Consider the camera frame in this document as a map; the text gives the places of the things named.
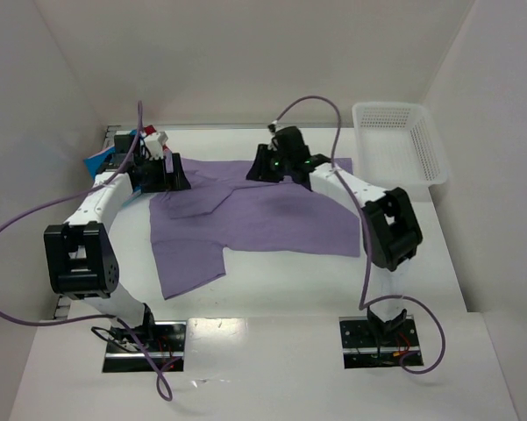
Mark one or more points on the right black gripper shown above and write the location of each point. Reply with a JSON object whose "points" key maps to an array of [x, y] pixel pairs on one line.
{"points": [[263, 164]]}

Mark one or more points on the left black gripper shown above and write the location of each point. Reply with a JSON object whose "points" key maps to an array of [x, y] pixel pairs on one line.
{"points": [[170, 174]]}

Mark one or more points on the purple polo shirt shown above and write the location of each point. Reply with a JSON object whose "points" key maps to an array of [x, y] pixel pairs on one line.
{"points": [[190, 229]]}

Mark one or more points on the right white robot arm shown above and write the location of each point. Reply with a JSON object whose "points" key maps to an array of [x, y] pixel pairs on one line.
{"points": [[390, 230]]}

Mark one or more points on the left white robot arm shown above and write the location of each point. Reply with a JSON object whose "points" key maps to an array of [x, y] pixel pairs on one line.
{"points": [[81, 262]]}

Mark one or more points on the pink folded shirt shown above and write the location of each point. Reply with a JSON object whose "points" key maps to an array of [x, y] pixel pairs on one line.
{"points": [[133, 197]]}

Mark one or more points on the red folded shirt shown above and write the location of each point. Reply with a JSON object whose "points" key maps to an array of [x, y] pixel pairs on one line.
{"points": [[148, 130]]}

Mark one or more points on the blue folded shirt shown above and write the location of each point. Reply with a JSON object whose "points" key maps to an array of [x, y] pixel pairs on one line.
{"points": [[94, 162]]}

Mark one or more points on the white plastic basket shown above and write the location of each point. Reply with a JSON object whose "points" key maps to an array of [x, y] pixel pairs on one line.
{"points": [[398, 144]]}

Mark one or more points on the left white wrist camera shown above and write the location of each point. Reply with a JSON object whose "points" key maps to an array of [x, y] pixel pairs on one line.
{"points": [[155, 144]]}

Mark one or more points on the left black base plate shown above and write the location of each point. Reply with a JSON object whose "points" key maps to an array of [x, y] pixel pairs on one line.
{"points": [[165, 346]]}

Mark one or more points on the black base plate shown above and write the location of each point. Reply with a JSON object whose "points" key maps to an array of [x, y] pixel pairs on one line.
{"points": [[360, 349], [165, 346]]}

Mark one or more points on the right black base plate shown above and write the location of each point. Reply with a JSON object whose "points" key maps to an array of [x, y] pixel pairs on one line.
{"points": [[360, 349]]}

